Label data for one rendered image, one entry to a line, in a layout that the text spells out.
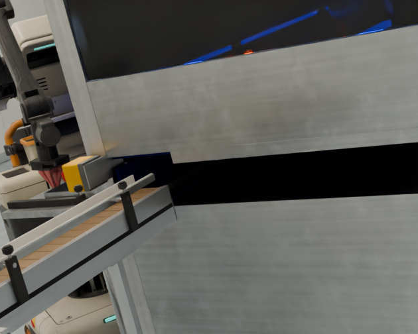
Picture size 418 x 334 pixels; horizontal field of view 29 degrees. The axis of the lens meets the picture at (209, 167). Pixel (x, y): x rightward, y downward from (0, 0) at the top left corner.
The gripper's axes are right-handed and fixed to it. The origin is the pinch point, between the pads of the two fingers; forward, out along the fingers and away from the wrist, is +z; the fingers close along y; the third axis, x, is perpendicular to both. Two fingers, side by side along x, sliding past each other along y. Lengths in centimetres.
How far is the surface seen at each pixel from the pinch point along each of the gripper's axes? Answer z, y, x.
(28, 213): 3.6, -1.7, -10.9
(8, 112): 82, -497, 424
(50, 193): -0.6, 3.5, -5.9
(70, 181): -10.0, 27.6, -20.8
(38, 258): -6, 47, -54
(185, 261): 14, 50, -12
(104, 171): -10.4, 33.2, -14.2
